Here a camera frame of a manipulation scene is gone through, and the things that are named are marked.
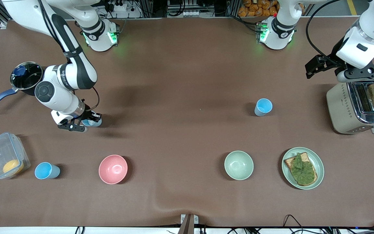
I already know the blue plastic cup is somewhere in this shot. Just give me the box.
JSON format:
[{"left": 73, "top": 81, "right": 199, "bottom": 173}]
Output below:
[
  {"left": 34, "top": 162, "right": 60, "bottom": 180},
  {"left": 82, "top": 118, "right": 102, "bottom": 128},
  {"left": 255, "top": 98, "right": 273, "bottom": 117}
]

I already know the beige chrome toaster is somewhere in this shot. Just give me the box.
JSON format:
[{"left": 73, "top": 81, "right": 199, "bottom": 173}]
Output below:
[{"left": 326, "top": 81, "right": 374, "bottom": 135}]

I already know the pink bowl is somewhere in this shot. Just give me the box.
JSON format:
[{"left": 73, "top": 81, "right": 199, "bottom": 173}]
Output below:
[{"left": 99, "top": 155, "right": 128, "bottom": 185}]

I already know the bag of orange snacks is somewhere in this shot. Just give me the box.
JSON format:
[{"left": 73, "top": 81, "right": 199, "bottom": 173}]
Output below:
[{"left": 238, "top": 0, "right": 305, "bottom": 17}]

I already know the brown table cover cloth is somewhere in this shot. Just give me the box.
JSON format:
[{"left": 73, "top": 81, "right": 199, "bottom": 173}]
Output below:
[{"left": 0, "top": 16, "right": 374, "bottom": 228}]

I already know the yellow round food piece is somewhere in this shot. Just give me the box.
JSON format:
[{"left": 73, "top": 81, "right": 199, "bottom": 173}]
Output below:
[{"left": 3, "top": 159, "right": 24, "bottom": 176}]

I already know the brown toast slice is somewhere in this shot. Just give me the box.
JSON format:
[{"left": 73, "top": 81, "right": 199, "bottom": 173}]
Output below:
[{"left": 284, "top": 152, "right": 318, "bottom": 187}]

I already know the pale green plate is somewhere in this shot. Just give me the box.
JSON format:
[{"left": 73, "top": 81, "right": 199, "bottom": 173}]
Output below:
[{"left": 282, "top": 147, "right": 324, "bottom": 190}]

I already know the green lettuce leaf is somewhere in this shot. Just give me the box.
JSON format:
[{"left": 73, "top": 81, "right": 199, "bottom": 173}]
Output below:
[{"left": 292, "top": 153, "right": 316, "bottom": 185}]

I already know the white power strip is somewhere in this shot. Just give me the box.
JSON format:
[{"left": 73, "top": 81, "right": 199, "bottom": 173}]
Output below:
[{"left": 109, "top": 0, "right": 128, "bottom": 12}]

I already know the pale green bowl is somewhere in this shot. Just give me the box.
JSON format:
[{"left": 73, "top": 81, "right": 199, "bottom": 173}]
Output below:
[{"left": 224, "top": 150, "right": 254, "bottom": 180}]

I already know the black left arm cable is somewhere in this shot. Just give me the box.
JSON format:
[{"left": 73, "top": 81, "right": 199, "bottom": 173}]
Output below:
[{"left": 305, "top": 0, "right": 343, "bottom": 64}]

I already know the steel saucepan with blue handle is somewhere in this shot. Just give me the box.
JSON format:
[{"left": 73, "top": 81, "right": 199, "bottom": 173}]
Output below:
[{"left": 0, "top": 61, "right": 44, "bottom": 112}]

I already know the black floor cable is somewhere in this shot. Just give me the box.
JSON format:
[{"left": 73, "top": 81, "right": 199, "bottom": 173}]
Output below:
[{"left": 283, "top": 214, "right": 304, "bottom": 234}]

